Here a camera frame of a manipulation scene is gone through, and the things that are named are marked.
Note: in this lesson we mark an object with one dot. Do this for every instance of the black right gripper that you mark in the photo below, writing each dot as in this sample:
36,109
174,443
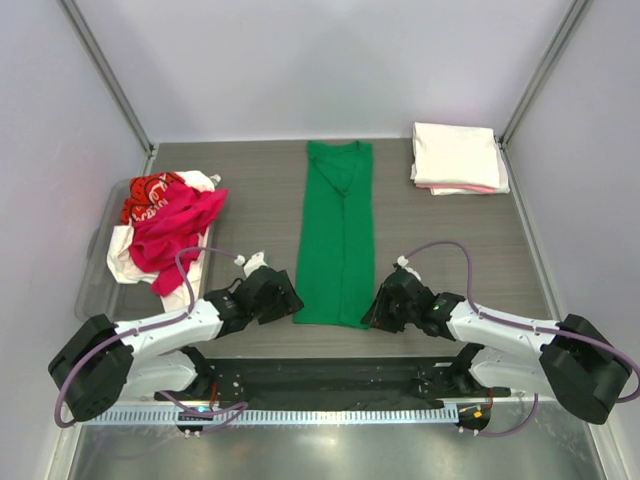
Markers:
377,316

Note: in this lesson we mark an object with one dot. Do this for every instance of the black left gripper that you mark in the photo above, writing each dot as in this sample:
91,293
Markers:
287,302

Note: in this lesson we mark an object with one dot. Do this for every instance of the green t shirt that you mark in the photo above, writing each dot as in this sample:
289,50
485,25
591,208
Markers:
335,275

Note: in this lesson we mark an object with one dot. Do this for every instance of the clear plastic bin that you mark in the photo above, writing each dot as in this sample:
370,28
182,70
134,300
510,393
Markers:
99,293

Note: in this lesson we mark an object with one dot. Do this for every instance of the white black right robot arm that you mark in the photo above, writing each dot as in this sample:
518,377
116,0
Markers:
569,361

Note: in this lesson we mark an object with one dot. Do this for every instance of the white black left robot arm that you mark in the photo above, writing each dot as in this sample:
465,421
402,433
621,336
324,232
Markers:
105,362

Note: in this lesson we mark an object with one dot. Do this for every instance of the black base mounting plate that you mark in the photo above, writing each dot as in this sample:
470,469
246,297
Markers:
337,384

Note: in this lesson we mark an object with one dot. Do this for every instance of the folded pink t shirt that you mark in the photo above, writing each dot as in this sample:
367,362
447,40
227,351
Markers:
443,190

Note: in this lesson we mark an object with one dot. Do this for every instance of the magenta red t shirt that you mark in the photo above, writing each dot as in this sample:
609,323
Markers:
165,244

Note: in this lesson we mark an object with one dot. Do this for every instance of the folded white t shirt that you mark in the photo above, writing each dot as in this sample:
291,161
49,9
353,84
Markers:
456,155

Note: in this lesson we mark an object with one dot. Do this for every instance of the red printed t shirt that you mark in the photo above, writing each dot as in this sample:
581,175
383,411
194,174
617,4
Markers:
147,195

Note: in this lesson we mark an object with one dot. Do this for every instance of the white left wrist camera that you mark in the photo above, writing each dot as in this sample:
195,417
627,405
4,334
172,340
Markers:
251,264

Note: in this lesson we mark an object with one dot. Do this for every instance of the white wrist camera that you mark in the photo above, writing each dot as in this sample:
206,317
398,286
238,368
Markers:
251,264
403,263

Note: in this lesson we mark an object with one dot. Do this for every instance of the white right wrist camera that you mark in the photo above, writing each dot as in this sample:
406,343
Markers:
403,263

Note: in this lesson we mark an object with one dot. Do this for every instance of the slotted grey cable duct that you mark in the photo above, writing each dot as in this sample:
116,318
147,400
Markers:
173,415

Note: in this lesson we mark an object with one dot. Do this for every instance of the left aluminium frame post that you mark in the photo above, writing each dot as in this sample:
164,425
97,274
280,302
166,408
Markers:
98,58

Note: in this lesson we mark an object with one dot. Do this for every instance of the aluminium frame post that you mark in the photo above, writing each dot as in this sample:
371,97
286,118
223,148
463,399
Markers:
98,58
560,39

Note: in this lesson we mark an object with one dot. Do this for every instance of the right aluminium frame post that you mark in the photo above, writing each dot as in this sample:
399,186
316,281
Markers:
560,39

